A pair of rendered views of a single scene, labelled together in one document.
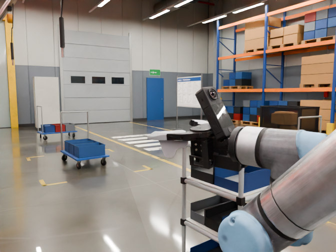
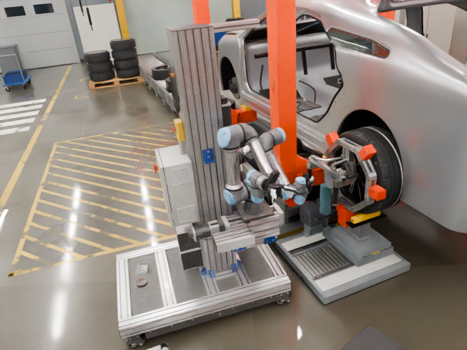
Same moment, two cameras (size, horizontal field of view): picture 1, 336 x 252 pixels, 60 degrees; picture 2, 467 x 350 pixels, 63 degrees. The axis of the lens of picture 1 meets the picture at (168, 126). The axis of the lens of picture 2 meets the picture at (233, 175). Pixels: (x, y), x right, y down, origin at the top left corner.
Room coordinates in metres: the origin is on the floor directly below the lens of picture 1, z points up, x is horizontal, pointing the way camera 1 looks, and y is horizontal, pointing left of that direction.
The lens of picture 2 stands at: (2.41, 0.24, 2.26)
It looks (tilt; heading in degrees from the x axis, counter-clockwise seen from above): 27 degrees down; 197
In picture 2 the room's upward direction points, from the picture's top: 5 degrees counter-clockwise
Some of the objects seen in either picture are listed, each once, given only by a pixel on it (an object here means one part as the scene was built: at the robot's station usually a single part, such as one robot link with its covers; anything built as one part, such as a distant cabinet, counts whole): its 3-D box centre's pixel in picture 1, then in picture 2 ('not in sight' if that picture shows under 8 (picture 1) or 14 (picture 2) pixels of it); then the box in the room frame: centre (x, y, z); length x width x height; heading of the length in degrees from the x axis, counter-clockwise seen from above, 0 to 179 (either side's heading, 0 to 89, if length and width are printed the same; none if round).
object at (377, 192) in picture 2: not in sight; (377, 192); (-0.05, 0.51, 0.85); 0.09 x 0.08 x 0.07; 37
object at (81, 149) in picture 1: (83, 137); not in sight; (5.44, 1.60, 0.48); 1.00 x 0.61 x 0.96; 35
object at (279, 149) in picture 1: (294, 153); (256, 178); (0.49, -0.22, 1.21); 0.11 x 0.08 x 0.09; 46
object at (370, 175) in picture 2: not in sight; (348, 175); (-0.29, 0.32, 0.85); 0.54 x 0.07 x 0.54; 37
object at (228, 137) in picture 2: not in sight; (233, 166); (0.31, -0.41, 1.19); 0.15 x 0.12 x 0.55; 136
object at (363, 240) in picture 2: not in sight; (361, 226); (-0.40, 0.45, 0.32); 0.40 x 0.30 x 0.28; 37
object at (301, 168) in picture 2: not in sight; (317, 163); (-0.80, 0.05, 0.69); 0.52 x 0.17 x 0.35; 127
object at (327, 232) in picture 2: not in sight; (356, 240); (-0.44, 0.43, 0.13); 0.50 x 0.36 x 0.10; 37
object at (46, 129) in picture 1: (56, 121); not in sight; (8.61, 3.31, 0.48); 1.00 x 0.61 x 0.96; 126
